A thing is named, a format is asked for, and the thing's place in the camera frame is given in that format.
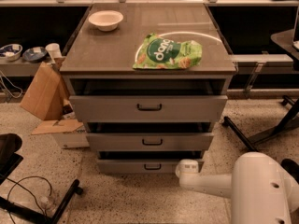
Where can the black stand base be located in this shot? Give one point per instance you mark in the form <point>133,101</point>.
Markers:
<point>50,211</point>
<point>289,122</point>

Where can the blue white bowl left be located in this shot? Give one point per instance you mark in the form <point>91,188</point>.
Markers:
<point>11,52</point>

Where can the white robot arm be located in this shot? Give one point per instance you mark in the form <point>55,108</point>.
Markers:
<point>260,189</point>

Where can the green snack bag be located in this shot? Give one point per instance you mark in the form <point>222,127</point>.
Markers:
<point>159,52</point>

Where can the brown cardboard box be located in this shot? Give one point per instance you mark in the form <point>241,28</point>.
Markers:
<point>47,94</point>

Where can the black chair seat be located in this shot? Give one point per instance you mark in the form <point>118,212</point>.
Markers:
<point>10,143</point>

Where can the grey drawer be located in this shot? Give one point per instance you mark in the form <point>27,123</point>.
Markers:
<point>148,100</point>
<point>149,137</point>
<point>144,162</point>

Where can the black stand base right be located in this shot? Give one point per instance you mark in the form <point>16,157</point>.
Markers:
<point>289,122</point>

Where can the black round object right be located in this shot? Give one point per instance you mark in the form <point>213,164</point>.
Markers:
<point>292,168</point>

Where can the dark side table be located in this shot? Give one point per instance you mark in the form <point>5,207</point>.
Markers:
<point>289,41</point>

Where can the white paper cup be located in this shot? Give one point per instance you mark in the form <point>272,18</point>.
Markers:
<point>54,51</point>

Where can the black stand base left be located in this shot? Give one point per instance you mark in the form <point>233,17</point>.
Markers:
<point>50,211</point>

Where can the grey drawer cabinet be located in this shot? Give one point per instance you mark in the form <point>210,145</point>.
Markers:
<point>100,55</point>

